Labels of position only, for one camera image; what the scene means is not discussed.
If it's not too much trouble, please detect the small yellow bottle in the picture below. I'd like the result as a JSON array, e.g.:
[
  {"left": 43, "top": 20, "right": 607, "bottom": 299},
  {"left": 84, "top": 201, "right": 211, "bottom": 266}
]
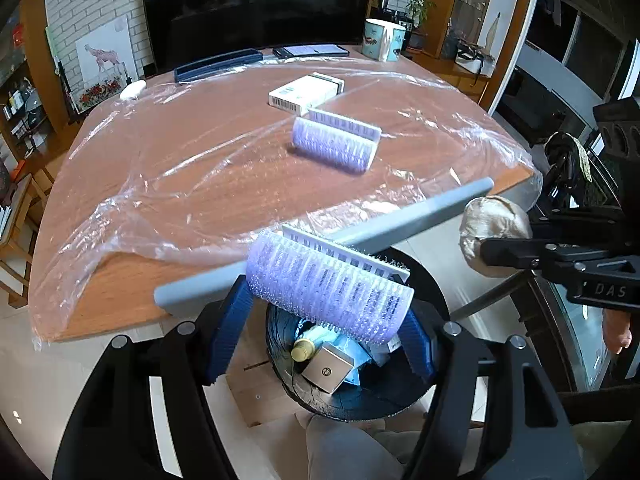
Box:
[{"left": 291, "top": 338, "right": 317, "bottom": 364}]

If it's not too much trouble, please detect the tall potted plant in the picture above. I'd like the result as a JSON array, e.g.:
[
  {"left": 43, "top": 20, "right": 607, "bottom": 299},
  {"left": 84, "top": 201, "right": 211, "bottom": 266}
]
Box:
[{"left": 404, "top": 0, "right": 437, "bottom": 52}]

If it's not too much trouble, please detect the dark phone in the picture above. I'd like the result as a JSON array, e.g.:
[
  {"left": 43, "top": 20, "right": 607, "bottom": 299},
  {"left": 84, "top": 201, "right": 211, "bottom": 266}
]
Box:
[{"left": 272, "top": 43, "right": 351, "bottom": 60}]

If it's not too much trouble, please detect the dark blue tray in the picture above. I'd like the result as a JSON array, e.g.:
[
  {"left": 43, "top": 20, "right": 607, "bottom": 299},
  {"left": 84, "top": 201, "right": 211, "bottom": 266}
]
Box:
[{"left": 173, "top": 48, "right": 264, "bottom": 84}]

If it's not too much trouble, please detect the beige paper ball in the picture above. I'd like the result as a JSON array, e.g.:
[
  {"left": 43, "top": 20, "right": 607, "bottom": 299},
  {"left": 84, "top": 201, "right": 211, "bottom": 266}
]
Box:
[{"left": 458, "top": 195, "right": 534, "bottom": 278}]

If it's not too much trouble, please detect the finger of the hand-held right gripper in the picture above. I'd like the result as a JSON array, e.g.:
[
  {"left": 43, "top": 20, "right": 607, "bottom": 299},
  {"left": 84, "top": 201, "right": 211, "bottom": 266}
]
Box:
[
  {"left": 479, "top": 236, "right": 589, "bottom": 284},
  {"left": 526, "top": 204, "right": 624, "bottom": 229}
]

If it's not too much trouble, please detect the person's grey pants leg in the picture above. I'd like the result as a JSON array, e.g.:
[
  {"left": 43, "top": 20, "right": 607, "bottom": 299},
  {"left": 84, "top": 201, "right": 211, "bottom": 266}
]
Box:
[{"left": 303, "top": 413, "right": 426, "bottom": 480}]

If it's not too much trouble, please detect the person's right hand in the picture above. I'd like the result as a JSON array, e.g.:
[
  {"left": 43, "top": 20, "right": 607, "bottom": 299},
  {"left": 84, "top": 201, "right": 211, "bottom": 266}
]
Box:
[{"left": 601, "top": 306, "right": 635, "bottom": 357}]

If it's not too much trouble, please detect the wooden glass shelf cabinet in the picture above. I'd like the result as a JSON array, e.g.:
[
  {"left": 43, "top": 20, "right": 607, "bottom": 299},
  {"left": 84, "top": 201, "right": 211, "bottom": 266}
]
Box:
[{"left": 427, "top": 0, "right": 539, "bottom": 64}]

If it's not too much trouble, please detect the wooden drawer cabinet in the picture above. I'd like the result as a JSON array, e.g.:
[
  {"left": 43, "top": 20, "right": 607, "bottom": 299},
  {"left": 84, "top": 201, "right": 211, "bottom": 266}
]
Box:
[{"left": 410, "top": 52, "right": 495, "bottom": 107}]

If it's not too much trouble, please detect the wooden chair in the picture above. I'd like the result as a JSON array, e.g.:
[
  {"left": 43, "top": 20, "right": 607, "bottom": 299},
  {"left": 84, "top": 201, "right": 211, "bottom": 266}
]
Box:
[{"left": 0, "top": 157, "right": 59, "bottom": 311}]

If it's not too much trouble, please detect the white oval case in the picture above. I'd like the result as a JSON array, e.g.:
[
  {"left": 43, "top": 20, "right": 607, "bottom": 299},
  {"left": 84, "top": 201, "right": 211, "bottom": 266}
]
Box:
[{"left": 119, "top": 79, "right": 148, "bottom": 102}]

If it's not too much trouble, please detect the clear plastic sheet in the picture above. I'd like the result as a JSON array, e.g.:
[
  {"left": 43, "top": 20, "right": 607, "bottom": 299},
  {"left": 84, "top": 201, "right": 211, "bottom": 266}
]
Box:
[{"left": 30, "top": 55, "right": 545, "bottom": 352}]

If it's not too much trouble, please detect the gold cardboard box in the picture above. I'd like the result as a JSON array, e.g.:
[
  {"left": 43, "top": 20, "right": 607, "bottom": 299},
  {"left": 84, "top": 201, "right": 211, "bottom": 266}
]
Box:
[{"left": 301, "top": 342, "right": 355, "bottom": 395}]

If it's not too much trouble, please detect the animal painting canvas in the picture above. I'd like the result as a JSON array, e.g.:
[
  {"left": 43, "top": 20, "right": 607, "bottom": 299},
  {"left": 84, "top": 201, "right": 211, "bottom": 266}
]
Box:
[{"left": 74, "top": 14, "right": 140, "bottom": 111}]

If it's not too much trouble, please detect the black white bag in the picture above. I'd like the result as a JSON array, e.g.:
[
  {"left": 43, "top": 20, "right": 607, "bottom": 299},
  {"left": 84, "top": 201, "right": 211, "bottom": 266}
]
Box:
[{"left": 453, "top": 41, "right": 497, "bottom": 75}]

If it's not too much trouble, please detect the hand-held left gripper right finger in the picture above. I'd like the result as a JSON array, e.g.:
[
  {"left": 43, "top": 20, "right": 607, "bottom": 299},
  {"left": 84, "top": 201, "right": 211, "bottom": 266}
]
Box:
[{"left": 400, "top": 302, "right": 587, "bottom": 480}]

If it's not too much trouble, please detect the black flat television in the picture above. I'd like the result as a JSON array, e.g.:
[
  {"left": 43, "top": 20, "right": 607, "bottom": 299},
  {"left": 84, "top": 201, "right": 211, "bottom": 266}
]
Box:
[{"left": 139, "top": 0, "right": 379, "bottom": 74}]

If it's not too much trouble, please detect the white carton box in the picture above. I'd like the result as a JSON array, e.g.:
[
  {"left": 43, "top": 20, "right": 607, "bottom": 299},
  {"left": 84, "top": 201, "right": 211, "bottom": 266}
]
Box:
[{"left": 268, "top": 75, "right": 339, "bottom": 117}]

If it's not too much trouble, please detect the black handle with spotted cloth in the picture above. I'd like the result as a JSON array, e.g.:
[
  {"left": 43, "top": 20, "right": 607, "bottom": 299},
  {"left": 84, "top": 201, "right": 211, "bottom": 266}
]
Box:
[{"left": 543, "top": 131, "right": 596, "bottom": 202}]

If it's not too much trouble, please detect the black trash bin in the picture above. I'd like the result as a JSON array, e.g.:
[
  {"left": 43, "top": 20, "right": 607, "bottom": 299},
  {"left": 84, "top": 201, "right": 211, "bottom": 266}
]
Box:
[{"left": 264, "top": 244, "right": 452, "bottom": 421}]

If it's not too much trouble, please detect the white teal mug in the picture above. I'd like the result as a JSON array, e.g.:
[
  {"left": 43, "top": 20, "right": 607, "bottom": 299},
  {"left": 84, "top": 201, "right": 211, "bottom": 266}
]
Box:
[{"left": 362, "top": 17, "right": 406, "bottom": 63}]

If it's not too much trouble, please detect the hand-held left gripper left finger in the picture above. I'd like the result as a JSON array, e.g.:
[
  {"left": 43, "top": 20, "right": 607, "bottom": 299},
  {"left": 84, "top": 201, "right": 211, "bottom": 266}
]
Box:
[{"left": 52, "top": 275, "right": 256, "bottom": 480}]

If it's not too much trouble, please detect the black coffee machine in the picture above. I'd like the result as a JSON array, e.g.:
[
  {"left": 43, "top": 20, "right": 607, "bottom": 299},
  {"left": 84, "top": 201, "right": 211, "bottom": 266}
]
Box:
[{"left": 369, "top": 0, "right": 415, "bottom": 31}]

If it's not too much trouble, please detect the grey bar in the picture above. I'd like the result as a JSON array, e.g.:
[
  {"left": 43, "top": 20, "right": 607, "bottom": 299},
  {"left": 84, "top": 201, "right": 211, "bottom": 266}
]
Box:
[{"left": 154, "top": 176, "right": 495, "bottom": 317}]

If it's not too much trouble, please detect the brown cardboard box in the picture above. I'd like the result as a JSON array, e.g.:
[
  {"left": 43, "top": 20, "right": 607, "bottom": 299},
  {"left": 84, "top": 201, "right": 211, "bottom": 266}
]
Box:
[{"left": 223, "top": 337, "right": 311, "bottom": 429}]

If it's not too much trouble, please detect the white slim box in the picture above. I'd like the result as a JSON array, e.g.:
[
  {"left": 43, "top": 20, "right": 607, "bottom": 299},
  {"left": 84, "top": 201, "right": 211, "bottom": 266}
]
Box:
[{"left": 306, "top": 72, "right": 347, "bottom": 95}]

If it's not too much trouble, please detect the glass display cabinet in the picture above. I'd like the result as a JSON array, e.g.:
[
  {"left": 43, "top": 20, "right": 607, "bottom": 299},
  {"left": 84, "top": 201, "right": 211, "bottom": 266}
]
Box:
[{"left": 0, "top": 0, "right": 69, "bottom": 172}]

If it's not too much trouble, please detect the purple vial strip pack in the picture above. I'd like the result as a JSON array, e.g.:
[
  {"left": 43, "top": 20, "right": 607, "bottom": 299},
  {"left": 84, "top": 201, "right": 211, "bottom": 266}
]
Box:
[
  {"left": 291, "top": 106, "right": 383, "bottom": 176},
  {"left": 245, "top": 224, "right": 416, "bottom": 347}
]

